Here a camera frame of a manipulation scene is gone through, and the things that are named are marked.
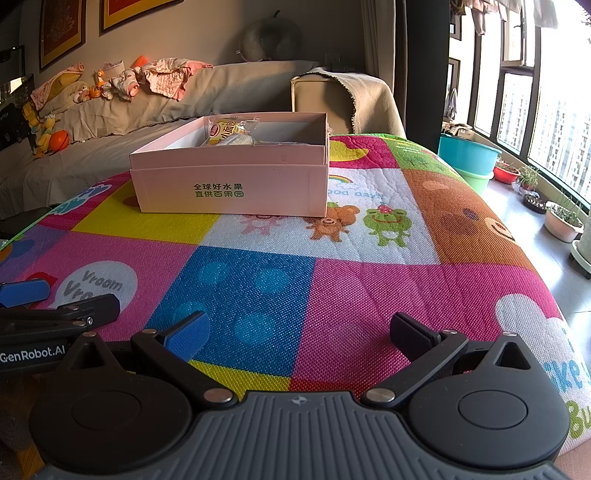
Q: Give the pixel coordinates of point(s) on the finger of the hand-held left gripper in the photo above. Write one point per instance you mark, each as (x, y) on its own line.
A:
(92, 310)
(23, 294)

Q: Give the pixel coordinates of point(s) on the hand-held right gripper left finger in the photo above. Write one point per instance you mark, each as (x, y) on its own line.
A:
(189, 337)

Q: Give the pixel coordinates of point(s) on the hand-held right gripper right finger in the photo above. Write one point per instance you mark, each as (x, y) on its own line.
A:
(411, 337)

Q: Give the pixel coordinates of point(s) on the pink cardboard box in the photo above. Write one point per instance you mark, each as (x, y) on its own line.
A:
(231, 194)

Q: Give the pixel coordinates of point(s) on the yellow label mini bread packet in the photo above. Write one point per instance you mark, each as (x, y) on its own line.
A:
(221, 131)

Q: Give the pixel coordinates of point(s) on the colourful printed mat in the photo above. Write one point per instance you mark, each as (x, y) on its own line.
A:
(369, 300)

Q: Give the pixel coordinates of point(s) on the orange ball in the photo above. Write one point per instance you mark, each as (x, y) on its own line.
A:
(59, 141)

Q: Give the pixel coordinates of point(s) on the grey sofa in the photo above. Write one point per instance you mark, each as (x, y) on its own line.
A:
(115, 152)

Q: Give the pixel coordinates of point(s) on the yellow plush toy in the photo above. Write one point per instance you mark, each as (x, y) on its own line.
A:
(41, 134)

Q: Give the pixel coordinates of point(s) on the green plastic bucket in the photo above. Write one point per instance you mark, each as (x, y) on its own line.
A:
(475, 183)

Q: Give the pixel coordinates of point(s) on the black panel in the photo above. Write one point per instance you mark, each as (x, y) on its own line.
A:
(14, 124)

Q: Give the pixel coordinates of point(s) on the dark flowerpot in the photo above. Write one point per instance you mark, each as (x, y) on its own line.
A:
(535, 203)

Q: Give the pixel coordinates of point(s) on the red plastic basin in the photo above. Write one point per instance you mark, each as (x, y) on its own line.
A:
(505, 174)

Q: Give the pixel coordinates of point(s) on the white pot with sprouts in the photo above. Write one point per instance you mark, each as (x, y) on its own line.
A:
(563, 226)

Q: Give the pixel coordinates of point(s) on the tall white planter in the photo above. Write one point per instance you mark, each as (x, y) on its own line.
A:
(582, 256)

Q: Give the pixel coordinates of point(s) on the teal plastic basin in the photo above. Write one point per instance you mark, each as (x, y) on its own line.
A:
(468, 154)

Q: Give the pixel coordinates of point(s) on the small potted plant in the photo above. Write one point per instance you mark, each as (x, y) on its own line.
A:
(528, 180)

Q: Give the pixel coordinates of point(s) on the pink yellow pillow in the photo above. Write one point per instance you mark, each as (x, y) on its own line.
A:
(57, 87)

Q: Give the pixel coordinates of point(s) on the pile of clutter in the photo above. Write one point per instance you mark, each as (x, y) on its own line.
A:
(457, 130)

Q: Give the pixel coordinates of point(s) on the small orange toy figures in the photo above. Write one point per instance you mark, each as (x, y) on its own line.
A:
(92, 90)

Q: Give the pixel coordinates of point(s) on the striped baby garment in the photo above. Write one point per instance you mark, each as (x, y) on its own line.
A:
(122, 85)

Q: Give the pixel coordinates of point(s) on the beige throw cloth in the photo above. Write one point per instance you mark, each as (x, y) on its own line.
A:
(374, 101)

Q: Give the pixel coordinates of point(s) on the pink baby clothes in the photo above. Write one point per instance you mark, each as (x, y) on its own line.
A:
(171, 78)

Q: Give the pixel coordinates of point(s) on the orange toy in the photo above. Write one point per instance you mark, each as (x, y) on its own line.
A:
(139, 62)

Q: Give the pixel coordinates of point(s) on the tall framed picture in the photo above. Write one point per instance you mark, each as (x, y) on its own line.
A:
(62, 34)

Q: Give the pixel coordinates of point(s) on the dark curtain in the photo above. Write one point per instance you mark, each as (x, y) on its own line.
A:
(420, 69)

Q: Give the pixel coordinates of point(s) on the grey neck pillow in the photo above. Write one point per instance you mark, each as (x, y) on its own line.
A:
(254, 46)

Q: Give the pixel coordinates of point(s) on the wide framed picture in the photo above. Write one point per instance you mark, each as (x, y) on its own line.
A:
(138, 11)

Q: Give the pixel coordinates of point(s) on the hanging laundry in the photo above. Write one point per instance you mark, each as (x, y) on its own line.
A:
(485, 14)

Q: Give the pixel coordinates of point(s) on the black window frame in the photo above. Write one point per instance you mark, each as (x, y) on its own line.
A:
(535, 67)

